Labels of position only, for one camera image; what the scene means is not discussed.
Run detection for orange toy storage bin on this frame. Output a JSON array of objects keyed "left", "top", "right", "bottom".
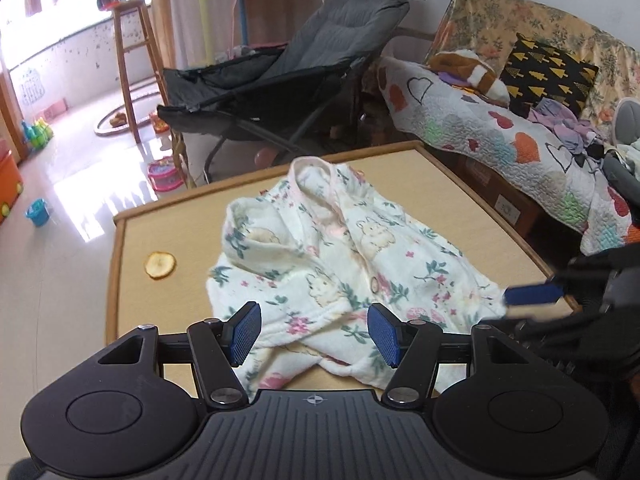
[{"left": 0, "top": 152, "right": 25, "bottom": 228}]

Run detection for purple clothes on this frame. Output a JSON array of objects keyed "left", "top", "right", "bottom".
[{"left": 527, "top": 99, "right": 608, "bottom": 156}]

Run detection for cardboard box white label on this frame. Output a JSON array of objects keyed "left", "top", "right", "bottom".
[{"left": 450, "top": 152, "right": 543, "bottom": 241}]

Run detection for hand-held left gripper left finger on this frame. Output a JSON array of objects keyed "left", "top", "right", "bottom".
[{"left": 97, "top": 301, "right": 263, "bottom": 406}]

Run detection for floral baby shirt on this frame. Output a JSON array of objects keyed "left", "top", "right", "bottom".
[{"left": 207, "top": 156, "right": 506, "bottom": 391}]

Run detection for hula hoop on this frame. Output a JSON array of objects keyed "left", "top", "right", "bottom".
[{"left": 94, "top": 87, "right": 166, "bottom": 138}]

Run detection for grey cushion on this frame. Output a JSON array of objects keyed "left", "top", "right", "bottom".
[{"left": 607, "top": 97, "right": 640, "bottom": 161}]

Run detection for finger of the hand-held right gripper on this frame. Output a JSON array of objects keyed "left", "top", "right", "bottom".
[
  {"left": 510, "top": 312, "right": 596, "bottom": 348},
  {"left": 502, "top": 282, "right": 568, "bottom": 307}
]

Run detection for dried orange peel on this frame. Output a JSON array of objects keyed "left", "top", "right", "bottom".
[{"left": 145, "top": 251, "right": 177, "bottom": 279}]

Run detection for mesh play enclosure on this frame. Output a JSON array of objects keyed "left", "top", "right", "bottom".
[{"left": 150, "top": 0, "right": 391, "bottom": 68}]

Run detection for wooden giraffe toy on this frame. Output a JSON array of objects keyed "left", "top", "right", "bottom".
[{"left": 170, "top": 125, "right": 193, "bottom": 188}]

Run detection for wall chart poster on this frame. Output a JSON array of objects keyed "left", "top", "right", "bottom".
[{"left": 17, "top": 67, "right": 46, "bottom": 108}]

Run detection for wooden sofa frame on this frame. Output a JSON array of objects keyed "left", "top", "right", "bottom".
[{"left": 392, "top": 25, "right": 437, "bottom": 43}]

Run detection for blue toy bucket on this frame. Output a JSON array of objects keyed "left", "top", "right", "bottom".
[{"left": 26, "top": 199, "right": 51, "bottom": 227}]

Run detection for black cushion gold trees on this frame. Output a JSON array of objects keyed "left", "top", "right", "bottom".
[{"left": 500, "top": 32, "right": 600, "bottom": 120}]

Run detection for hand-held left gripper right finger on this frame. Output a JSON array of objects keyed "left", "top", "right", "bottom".
[{"left": 366, "top": 304, "right": 531, "bottom": 406}]

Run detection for green toy bowling pins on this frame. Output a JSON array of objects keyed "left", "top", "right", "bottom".
[{"left": 21, "top": 117, "right": 55, "bottom": 150}]

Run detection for pile of mixed clothes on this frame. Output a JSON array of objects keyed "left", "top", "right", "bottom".
[{"left": 575, "top": 137, "right": 640, "bottom": 186}]

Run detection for pink trimmed play tent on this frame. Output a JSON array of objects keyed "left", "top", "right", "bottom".
[{"left": 232, "top": 0, "right": 328, "bottom": 48}]

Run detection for heart print quilt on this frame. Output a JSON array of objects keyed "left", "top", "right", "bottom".
[{"left": 377, "top": 55, "right": 640, "bottom": 256}]

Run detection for brown white plush toy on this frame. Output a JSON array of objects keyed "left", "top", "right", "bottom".
[{"left": 427, "top": 49, "right": 512, "bottom": 106}]

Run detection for pink toy drum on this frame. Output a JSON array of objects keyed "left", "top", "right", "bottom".
[{"left": 147, "top": 157, "right": 183, "bottom": 192}]

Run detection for grey folding lounge chair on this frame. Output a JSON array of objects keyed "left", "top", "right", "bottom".
[{"left": 157, "top": 0, "right": 411, "bottom": 188}]

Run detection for floral sofa cover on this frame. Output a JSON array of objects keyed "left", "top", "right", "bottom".
[{"left": 432, "top": 0, "right": 640, "bottom": 131}]

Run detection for wooden bar stool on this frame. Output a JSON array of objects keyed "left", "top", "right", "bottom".
[{"left": 109, "top": 0, "right": 171, "bottom": 143}]

